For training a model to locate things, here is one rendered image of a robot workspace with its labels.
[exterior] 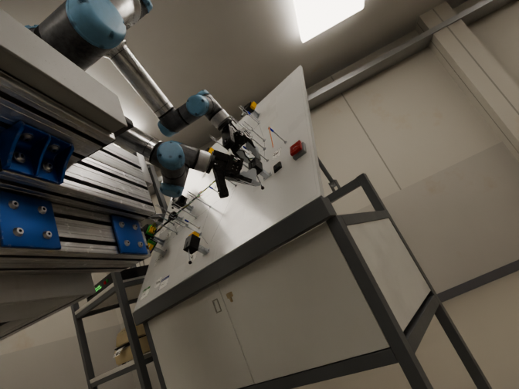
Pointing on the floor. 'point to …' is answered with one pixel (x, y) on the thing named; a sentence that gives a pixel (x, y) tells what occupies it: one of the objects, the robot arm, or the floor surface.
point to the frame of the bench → (405, 353)
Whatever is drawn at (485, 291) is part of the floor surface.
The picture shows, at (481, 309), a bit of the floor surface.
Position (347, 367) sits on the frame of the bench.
